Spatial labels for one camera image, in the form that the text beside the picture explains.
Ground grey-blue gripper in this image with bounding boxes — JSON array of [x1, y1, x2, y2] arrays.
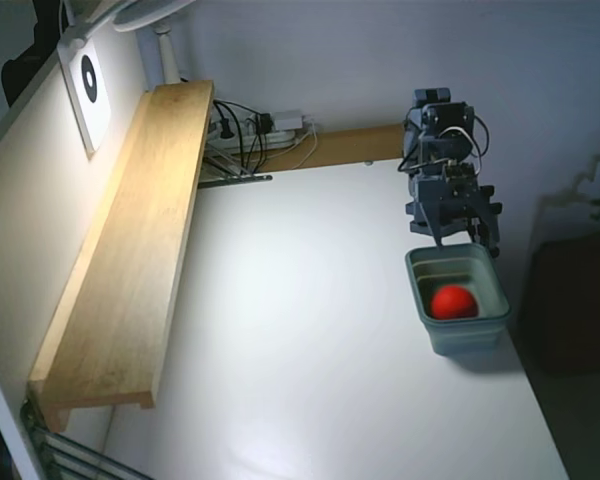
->
[[405, 167, 484, 249]]

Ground red ball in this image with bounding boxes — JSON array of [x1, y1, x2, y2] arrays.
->
[[431, 284, 480, 320]]

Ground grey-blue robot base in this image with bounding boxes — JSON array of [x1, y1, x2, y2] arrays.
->
[[407, 219, 474, 236]]

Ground grey plastic container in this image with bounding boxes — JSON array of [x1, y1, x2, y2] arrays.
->
[[404, 243, 512, 357]]

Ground black table clamp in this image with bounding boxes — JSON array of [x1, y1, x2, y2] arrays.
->
[[472, 184, 504, 259]]

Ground wooden back ledge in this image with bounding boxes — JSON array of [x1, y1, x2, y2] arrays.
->
[[252, 123, 406, 174]]

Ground dark box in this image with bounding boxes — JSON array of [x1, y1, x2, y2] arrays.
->
[[522, 234, 600, 374]]

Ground white power strip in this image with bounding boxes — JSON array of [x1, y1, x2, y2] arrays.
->
[[207, 127, 301, 151]]

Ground grey power adapter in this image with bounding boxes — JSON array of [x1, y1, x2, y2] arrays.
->
[[269, 110, 304, 132]]

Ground long wooden shelf board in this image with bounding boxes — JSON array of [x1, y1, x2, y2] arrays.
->
[[28, 79, 216, 434]]

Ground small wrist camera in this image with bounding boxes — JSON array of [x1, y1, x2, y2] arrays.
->
[[442, 162, 477, 195]]

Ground thin white cable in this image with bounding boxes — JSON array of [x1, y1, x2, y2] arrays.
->
[[292, 122, 322, 169]]

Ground metal shelf bracket rail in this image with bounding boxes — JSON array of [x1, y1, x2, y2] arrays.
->
[[197, 154, 274, 190]]

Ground black cable bundle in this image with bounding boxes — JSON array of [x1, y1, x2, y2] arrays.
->
[[212, 99, 274, 174]]

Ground white lamp post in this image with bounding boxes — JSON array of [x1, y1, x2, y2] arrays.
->
[[152, 27, 181, 84]]

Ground white card with black ring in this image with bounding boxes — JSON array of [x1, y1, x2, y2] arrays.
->
[[57, 37, 114, 161]]

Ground metal frame rails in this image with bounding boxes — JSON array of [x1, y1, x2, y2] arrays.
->
[[19, 399, 156, 480]]

